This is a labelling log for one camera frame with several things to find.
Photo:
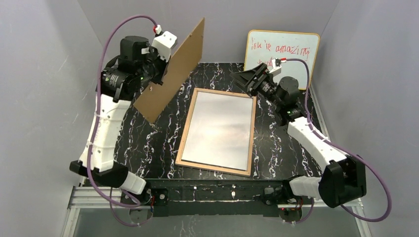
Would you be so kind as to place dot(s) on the black marble pattern mat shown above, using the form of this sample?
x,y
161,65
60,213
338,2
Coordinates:
x,y
150,150

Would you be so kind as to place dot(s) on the brown cardboard backing board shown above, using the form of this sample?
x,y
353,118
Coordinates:
x,y
154,98

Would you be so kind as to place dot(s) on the white wooden picture frame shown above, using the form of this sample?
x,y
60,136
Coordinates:
x,y
216,132

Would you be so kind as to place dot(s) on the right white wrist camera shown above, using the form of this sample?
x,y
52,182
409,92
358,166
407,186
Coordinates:
x,y
276,67

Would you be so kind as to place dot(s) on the aluminium rail base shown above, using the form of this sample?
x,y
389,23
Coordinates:
x,y
208,208

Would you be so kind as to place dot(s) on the yellow rimmed whiteboard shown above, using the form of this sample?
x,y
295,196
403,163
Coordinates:
x,y
263,46

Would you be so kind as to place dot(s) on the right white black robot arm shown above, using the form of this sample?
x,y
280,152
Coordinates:
x,y
343,176

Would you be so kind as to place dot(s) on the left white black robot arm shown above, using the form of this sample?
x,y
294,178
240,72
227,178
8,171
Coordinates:
x,y
97,160

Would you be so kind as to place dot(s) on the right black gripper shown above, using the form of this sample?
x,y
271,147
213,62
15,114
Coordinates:
x,y
255,81

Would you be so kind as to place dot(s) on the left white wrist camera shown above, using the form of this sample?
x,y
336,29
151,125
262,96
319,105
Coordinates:
x,y
164,44

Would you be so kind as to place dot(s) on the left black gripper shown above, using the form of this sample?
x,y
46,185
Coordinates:
x,y
160,70

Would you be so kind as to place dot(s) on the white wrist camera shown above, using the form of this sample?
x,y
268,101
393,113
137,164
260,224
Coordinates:
x,y
164,44
276,67

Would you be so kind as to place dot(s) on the printed photo with white border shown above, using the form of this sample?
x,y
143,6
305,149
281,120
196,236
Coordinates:
x,y
217,130

